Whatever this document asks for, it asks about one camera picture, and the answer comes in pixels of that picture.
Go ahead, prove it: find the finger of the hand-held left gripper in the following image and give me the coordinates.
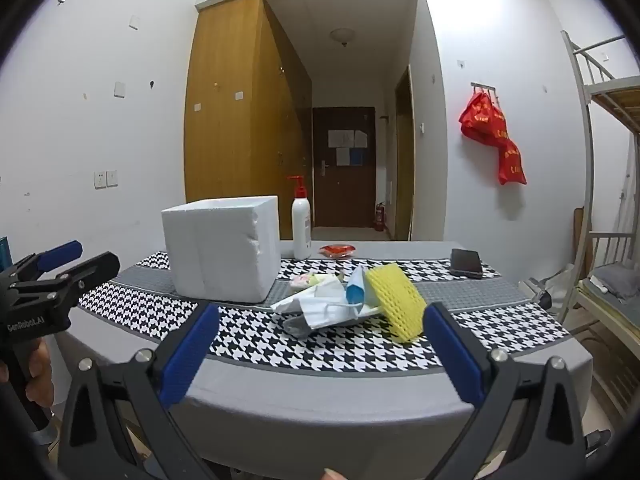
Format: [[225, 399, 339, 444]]
[[10, 251, 122, 308], [0, 239, 84, 286]]

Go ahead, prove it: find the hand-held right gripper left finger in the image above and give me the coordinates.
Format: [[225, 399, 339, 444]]
[[56, 303, 241, 480]]

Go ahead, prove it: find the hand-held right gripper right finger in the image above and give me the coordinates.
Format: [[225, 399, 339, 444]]
[[422, 301, 587, 480]]

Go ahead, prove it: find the yellow foam net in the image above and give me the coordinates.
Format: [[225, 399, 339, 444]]
[[364, 262, 428, 344]]

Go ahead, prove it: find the white foam box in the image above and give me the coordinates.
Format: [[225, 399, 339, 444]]
[[161, 195, 281, 305]]

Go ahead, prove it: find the blue and white packet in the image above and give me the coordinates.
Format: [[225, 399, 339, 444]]
[[345, 265, 372, 307]]

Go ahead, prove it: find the white face mask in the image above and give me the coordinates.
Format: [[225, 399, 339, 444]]
[[299, 296, 383, 331]]

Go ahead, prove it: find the white plastic bag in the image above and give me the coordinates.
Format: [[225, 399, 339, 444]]
[[271, 280, 351, 316]]

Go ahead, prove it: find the green snack packet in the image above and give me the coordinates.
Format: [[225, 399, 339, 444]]
[[290, 271, 346, 293]]

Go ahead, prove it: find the person's left hand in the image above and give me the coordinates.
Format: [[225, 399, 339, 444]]
[[30, 341, 55, 410]]

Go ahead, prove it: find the houndstooth table cloth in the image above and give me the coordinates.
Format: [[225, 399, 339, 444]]
[[75, 250, 573, 378]]

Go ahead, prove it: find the black smartphone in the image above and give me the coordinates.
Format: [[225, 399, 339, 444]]
[[448, 248, 485, 280]]

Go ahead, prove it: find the brown wooden board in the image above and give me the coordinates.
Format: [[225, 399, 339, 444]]
[[572, 207, 593, 281]]

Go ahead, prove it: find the white pump bottle red top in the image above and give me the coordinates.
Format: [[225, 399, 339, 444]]
[[287, 175, 313, 261]]

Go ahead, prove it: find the grey pillow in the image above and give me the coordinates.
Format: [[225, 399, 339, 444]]
[[590, 264, 637, 301]]

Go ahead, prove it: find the wooden wardrobe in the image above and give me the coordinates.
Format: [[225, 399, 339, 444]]
[[184, 0, 313, 241]]

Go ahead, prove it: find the dark brown entrance door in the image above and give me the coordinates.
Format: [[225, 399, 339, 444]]
[[312, 106, 376, 228]]

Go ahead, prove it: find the red plastic bag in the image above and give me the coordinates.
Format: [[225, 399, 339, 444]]
[[460, 91, 506, 143], [497, 137, 527, 186]]

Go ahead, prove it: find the wooden side door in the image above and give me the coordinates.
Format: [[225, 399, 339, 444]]
[[394, 65, 416, 242]]

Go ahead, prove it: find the metal bunk bed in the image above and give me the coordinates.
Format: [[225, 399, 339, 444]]
[[560, 30, 640, 411]]

